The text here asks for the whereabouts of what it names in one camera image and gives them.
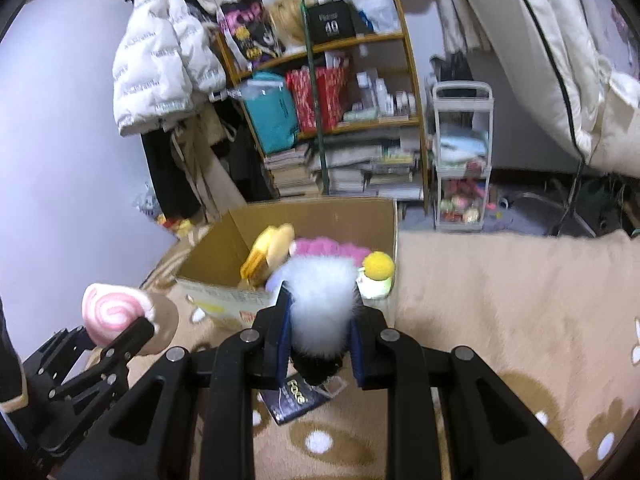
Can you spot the purple printed bag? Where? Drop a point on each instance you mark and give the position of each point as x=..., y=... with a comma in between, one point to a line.
x=250, y=30

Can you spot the beige flower print blanket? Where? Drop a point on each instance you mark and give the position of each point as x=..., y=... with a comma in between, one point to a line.
x=500, y=310

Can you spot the dark blue packet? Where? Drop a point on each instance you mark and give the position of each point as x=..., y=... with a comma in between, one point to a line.
x=295, y=402

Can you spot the cream mattress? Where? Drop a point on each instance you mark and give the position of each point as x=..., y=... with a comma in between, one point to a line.
x=540, y=35

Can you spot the green pole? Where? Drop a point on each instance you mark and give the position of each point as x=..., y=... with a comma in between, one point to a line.
x=315, y=110

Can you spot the pink plush toy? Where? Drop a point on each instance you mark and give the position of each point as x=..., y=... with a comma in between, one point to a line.
x=325, y=247

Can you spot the pink swirl roll plush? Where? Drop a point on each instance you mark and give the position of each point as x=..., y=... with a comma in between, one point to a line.
x=112, y=310

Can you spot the dark hanging clothes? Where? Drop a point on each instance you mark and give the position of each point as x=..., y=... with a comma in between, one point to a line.
x=245, y=160

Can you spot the teal bag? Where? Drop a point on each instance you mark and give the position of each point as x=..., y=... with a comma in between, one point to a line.
x=272, y=115

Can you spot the black hanging garment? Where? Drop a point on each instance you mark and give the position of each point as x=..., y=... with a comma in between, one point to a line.
x=167, y=175

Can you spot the light blue cloth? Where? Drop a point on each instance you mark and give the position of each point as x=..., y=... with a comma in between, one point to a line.
x=460, y=144

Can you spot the group of colourful small toys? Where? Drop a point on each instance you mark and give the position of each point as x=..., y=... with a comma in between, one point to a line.
x=462, y=205

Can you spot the white trolley cart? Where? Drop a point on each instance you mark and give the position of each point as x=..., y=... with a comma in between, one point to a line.
x=462, y=91

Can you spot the wooden shelf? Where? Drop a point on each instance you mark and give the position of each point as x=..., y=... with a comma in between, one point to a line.
x=380, y=122

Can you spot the red gift bag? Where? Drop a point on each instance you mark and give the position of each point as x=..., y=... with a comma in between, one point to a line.
x=315, y=97

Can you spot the black bag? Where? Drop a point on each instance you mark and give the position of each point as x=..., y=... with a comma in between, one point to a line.
x=452, y=67

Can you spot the white puffer jacket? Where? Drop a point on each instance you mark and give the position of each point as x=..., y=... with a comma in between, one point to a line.
x=155, y=60

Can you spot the cream duvet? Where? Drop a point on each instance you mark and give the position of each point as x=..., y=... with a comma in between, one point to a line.
x=620, y=125

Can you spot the printed cardboard box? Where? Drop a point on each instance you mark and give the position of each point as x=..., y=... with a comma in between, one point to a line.
x=320, y=220

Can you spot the white fluffy pompom toy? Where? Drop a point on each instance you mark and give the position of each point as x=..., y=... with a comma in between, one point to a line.
x=320, y=300

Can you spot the stack of books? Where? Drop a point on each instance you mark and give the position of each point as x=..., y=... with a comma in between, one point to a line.
x=290, y=170

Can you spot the group of small bottles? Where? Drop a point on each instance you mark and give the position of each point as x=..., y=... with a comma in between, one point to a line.
x=385, y=95

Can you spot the plastic bag of toys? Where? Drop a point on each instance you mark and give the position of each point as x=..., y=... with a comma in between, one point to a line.
x=170, y=222

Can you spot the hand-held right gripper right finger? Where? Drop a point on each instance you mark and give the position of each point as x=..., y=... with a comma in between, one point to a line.
x=357, y=350

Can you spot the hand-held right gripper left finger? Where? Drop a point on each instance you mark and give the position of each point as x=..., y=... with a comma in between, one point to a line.
x=284, y=335

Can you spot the pile of magazines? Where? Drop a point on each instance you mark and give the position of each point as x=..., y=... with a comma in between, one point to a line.
x=370, y=165

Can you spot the metal stand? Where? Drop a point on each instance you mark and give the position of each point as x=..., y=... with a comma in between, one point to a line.
x=570, y=200

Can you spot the beige hanging garment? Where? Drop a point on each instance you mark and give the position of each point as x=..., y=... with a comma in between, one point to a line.
x=210, y=160

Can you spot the blond wig head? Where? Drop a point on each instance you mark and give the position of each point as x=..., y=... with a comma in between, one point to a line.
x=287, y=17

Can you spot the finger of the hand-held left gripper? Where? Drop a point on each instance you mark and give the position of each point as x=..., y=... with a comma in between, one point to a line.
x=130, y=340
x=65, y=345

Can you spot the white-haired plush doll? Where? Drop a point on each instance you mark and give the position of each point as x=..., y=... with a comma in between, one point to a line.
x=274, y=281

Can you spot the yellow dog plush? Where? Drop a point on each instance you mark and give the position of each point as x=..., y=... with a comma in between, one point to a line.
x=265, y=255

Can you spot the black box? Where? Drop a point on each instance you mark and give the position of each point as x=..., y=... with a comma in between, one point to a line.
x=330, y=22

